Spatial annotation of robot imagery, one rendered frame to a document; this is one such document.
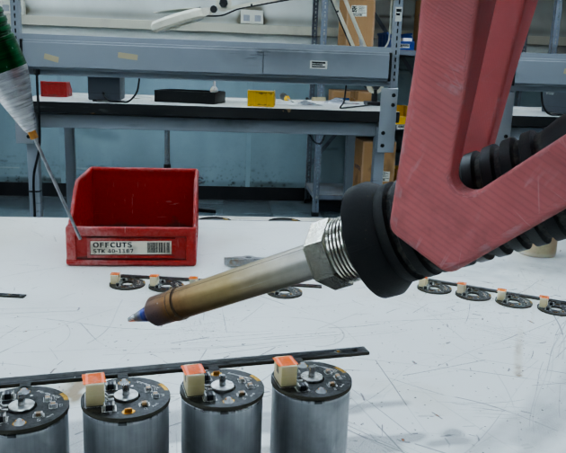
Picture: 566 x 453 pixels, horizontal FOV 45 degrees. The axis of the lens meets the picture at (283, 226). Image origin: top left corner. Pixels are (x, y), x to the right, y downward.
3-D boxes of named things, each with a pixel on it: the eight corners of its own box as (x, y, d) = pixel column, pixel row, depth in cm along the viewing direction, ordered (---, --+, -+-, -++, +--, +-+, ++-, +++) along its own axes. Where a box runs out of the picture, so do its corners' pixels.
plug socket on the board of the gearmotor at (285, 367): (305, 385, 21) (305, 364, 21) (278, 387, 21) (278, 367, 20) (296, 374, 22) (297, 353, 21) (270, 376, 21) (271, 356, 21)
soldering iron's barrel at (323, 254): (145, 350, 17) (367, 286, 14) (123, 291, 17) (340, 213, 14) (180, 332, 19) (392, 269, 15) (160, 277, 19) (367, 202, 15)
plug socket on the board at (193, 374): (213, 395, 20) (214, 373, 20) (183, 397, 20) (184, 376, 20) (208, 382, 21) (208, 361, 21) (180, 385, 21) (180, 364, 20)
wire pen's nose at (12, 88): (6, 136, 17) (-21, 77, 16) (49, 119, 17) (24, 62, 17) (11, 141, 16) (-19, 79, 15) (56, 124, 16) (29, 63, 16)
